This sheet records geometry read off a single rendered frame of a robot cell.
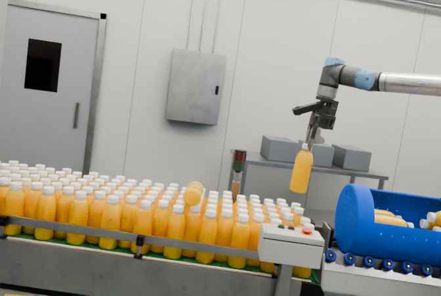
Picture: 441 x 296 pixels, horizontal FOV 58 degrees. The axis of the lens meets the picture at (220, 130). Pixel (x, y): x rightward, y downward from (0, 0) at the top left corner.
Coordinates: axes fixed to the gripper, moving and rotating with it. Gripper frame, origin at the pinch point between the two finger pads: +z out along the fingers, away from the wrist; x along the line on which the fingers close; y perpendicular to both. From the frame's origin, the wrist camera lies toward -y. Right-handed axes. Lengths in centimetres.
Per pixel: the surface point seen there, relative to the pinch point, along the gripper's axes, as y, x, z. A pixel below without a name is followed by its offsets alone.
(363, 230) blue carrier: 25.5, -12.3, 24.9
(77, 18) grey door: -213, 296, -43
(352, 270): 27, -10, 42
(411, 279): 49, -11, 40
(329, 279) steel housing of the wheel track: 18, -12, 47
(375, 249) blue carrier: 32.4, -11.0, 31.4
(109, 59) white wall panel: -172, 304, -6
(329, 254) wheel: 16.9, -9.3, 38.3
